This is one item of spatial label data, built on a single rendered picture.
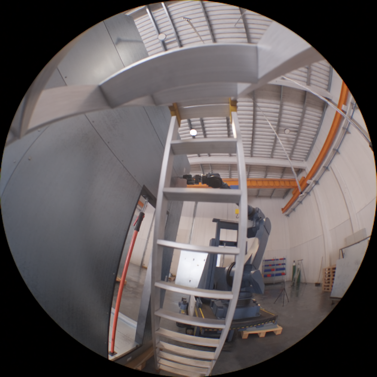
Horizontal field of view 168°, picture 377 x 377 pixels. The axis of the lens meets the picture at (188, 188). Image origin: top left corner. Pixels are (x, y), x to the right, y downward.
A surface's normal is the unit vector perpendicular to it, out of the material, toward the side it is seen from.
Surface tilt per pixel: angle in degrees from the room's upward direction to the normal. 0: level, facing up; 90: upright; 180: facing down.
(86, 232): 90
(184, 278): 90
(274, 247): 90
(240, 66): 180
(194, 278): 90
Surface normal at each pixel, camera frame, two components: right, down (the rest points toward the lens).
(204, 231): -0.25, -0.55
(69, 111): 0.95, 0.05
